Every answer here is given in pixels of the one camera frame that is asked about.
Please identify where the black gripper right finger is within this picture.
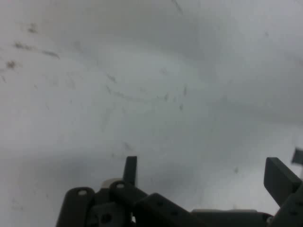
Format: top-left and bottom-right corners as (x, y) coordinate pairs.
(263, 157), (303, 227)

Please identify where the black tape piece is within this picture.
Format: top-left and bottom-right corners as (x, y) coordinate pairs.
(291, 147), (303, 164)

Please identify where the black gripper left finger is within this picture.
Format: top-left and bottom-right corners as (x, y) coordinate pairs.
(56, 155), (190, 227)

